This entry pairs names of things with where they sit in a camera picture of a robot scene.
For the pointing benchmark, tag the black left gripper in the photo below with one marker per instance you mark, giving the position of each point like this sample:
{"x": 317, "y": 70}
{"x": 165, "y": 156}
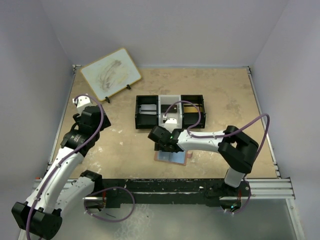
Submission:
{"x": 78, "y": 119}

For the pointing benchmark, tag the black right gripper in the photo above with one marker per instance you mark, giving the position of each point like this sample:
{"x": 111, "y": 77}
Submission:
{"x": 159, "y": 147}

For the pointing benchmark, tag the black card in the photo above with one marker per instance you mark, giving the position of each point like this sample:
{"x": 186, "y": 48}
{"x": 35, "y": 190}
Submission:
{"x": 167, "y": 108}

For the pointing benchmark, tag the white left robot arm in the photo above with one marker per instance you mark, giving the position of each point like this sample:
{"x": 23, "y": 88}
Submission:
{"x": 41, "y": 214}

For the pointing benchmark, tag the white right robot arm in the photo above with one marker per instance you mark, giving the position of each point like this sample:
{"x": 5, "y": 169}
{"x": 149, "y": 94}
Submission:
{"x": 237, "y": 148}

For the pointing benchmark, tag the gold card in bin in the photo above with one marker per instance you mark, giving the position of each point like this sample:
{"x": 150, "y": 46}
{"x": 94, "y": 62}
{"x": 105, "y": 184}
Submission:
{"x": 192, "y": 109}

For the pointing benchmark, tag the black left bin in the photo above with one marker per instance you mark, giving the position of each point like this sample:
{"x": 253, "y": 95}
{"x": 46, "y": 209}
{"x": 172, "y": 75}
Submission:
{"x": 145, "y": 122}

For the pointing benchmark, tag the black bin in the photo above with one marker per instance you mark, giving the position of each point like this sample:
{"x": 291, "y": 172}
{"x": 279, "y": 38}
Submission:
{"x": 189, "y": 119}
{"x": 145, "y": 122}

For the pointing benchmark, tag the black right bin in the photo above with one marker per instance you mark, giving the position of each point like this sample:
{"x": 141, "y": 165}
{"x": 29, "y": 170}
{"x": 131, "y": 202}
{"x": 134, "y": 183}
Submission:
{"x": 189, "y": 119}

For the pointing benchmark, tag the white middle bin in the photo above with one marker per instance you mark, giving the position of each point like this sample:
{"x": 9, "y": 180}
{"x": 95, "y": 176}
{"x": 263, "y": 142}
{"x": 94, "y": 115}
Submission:
{"x": 170, "y": 100}

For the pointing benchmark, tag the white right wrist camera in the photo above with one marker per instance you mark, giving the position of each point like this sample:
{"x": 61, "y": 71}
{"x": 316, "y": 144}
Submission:
{"x": 169, "y": 123}

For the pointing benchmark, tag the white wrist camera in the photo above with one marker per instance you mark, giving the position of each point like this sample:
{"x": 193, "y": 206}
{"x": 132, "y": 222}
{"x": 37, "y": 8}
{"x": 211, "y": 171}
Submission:
{"x": 81, "y": 103}
{"x": 169, "y": 123}

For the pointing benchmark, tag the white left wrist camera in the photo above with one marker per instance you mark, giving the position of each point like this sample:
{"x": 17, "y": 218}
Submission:
{"x": 81, "y": 103}

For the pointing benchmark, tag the whiteboard with orange frame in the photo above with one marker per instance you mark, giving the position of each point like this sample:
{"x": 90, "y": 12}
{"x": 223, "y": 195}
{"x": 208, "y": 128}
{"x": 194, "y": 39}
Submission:
{"x": 111, "y": 74}

